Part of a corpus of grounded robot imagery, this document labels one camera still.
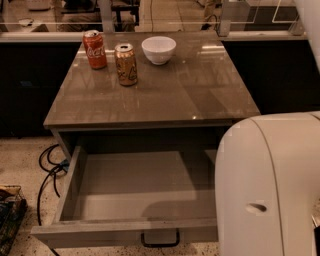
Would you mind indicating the gold soda can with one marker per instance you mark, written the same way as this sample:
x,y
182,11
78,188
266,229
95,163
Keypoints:
x,y
126,64

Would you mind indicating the grey cabinet with glossy top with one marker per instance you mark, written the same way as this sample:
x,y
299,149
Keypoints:
x,y
198,86

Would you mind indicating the open grey top drawer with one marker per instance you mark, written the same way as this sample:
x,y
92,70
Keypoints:
x,y
110,198

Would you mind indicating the wire basket with items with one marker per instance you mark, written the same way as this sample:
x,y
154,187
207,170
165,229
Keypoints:
x,y
13,206

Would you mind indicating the black drawer handle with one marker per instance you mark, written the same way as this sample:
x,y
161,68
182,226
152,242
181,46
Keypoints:
x,y
162,238

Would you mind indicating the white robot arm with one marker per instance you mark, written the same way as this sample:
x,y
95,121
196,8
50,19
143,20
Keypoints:
x,y
267,175

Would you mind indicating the white ceramic bowl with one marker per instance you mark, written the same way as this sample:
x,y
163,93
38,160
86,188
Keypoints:
x,y
158,49

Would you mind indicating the red Coca-Cola can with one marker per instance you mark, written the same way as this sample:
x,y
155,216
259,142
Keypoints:
x,y
94,47

